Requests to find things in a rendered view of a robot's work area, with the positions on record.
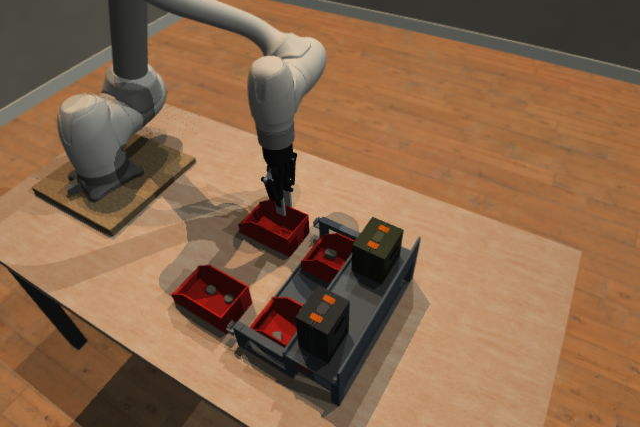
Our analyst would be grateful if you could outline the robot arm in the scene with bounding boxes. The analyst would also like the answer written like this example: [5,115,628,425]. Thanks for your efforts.
[57,0,326,202]

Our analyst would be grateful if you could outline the olive green tool case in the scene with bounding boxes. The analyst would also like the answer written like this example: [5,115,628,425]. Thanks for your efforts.
[351,217,404,284]

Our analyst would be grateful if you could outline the black case with orange latches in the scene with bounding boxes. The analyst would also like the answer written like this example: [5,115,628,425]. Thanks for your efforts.
[295,285,350,363]

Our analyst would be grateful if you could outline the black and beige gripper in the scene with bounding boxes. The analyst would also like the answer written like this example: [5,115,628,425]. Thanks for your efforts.
[261,144,297,216]

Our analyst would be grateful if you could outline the grey metal shelf rack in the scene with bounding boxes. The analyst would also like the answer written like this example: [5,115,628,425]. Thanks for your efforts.
[226,216,421,406]

